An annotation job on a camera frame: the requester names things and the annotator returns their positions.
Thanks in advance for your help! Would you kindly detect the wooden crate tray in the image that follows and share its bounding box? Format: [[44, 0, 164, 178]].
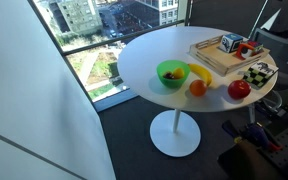
[[189, 36, 270, 76]]

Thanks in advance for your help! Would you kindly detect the dark plum in bowl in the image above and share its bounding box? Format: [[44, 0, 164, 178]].
[[163, 71, 174, 79]]

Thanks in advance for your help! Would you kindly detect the green plastic bowl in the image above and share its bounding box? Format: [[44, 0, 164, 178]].
[[156, 60, 190, 88]]

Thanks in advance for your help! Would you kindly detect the yellow lemon in bowl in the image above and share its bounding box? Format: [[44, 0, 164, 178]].
[[173, 68, 185, 79]]

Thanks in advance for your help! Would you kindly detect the orange fruit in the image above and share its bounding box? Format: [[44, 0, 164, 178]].
[[189, 80, 207, 96]]

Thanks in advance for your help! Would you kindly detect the yellow banana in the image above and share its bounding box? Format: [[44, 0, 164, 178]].
[[189, 64, 212, 86]]

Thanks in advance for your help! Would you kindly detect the red apple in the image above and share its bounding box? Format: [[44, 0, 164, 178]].
[[228, 80, 251, 100]]

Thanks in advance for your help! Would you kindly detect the blue black white cube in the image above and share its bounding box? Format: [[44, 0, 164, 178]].
[[219, 33, 243, 53]]

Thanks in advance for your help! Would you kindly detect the blue clamp with red tips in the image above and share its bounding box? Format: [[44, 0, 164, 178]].
[[222, 120, 283, 152]]

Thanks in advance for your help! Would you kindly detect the brown box corner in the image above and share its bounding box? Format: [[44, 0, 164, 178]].
[[217, 140, 285, 180]]

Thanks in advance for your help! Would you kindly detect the grey office chair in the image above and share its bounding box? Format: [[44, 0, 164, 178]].
[[250, 25, 288, 114]]

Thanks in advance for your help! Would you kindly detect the white round pedestal table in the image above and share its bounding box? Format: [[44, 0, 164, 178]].
[[117, 26, 277, 157]]

